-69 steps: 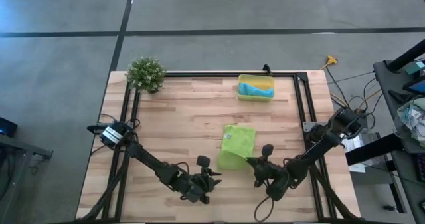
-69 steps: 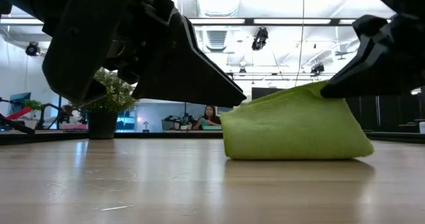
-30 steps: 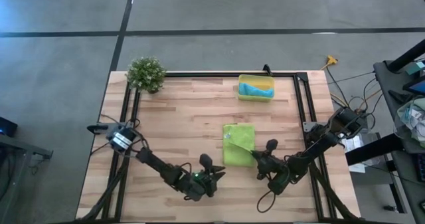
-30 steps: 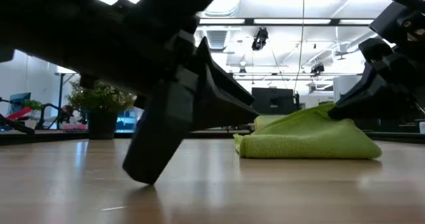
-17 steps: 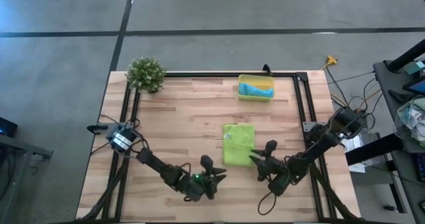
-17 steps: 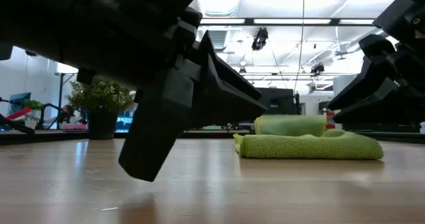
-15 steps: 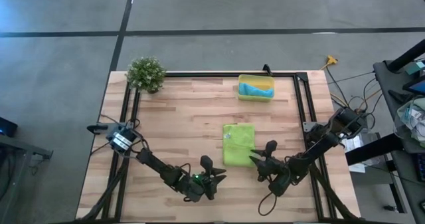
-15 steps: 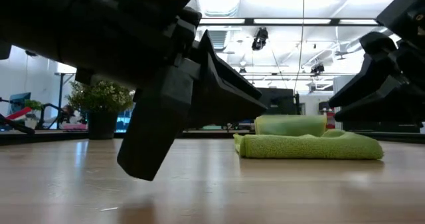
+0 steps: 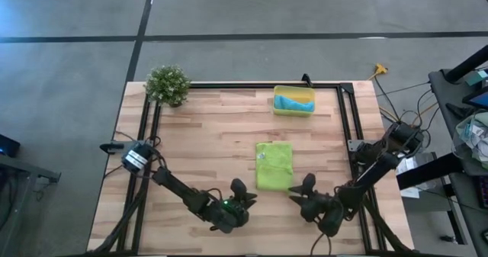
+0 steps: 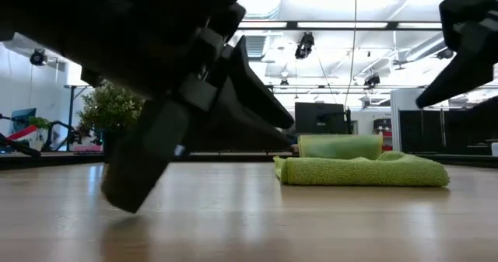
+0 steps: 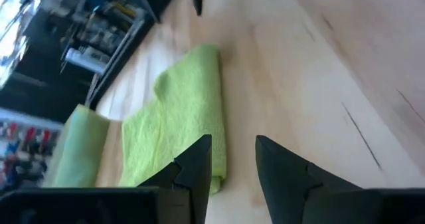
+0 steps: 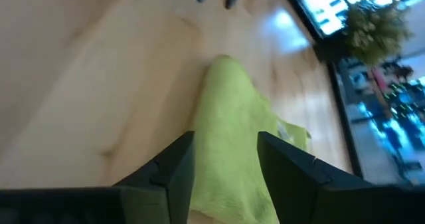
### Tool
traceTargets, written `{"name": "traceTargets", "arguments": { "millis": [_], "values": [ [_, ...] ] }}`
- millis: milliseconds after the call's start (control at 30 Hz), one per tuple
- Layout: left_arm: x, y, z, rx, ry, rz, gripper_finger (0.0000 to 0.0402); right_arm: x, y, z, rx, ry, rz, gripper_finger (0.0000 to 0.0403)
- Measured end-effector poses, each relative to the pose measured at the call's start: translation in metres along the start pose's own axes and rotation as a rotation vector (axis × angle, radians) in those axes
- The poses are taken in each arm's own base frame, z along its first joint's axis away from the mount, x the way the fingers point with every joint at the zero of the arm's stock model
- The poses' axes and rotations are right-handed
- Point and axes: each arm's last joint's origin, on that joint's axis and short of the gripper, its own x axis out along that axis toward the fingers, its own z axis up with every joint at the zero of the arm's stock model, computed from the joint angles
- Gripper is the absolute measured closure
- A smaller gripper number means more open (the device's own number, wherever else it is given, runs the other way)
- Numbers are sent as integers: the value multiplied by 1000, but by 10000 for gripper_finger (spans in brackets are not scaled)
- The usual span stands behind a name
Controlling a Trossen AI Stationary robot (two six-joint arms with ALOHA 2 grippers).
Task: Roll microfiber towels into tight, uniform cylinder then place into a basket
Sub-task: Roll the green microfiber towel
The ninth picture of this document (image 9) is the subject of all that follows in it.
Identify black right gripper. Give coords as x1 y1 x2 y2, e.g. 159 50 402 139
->
287 185 346 238

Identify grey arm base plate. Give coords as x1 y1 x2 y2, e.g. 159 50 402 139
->
347 139 367 152

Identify black device with blue light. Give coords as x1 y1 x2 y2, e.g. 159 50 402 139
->
0 133 22 159

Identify grey metal desk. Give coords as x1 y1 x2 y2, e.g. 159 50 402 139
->
0 153 63 257

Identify black floor cable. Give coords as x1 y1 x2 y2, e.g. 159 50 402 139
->
374 76 402 124

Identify black aluminium table frame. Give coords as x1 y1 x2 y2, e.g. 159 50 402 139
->
89 82 417 257

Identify green microfiber towel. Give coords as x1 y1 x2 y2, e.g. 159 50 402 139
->
255 142 294 192

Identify white paper sheets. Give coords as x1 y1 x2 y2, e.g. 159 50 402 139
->
395 156 421 200

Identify black side bracket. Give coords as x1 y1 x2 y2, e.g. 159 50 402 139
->
99 142 126 155

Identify dark tablet screen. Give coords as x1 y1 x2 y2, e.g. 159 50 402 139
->
462 90 488 111

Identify clear plastic bag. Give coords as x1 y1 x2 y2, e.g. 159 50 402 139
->
451 111 488 171

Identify yellow power plug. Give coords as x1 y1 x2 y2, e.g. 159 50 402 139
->
367 63 390 81

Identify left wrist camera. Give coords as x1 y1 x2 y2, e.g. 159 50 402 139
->
230 178 248 201

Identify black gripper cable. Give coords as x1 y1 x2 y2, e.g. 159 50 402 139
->
309 232 333 256

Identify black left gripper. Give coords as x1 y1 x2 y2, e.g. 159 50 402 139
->
207 191 258 235

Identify yellow plastic basket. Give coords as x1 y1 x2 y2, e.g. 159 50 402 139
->
272 85 317 118

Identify small green potted plant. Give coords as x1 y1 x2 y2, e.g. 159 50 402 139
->
144 64 192 109

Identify grey side desk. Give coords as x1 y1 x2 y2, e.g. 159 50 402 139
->
428 68 488 257

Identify black diagonal desk leg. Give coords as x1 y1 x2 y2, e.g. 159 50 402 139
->
445 44 488 83
396 153 464 191

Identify teal small box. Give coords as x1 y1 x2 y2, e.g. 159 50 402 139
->
465 69 488 88

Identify yellow floor cable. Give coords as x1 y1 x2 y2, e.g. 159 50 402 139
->
378 101 440 128

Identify blue microfiber towel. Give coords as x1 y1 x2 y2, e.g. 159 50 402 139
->
273 95 316 114

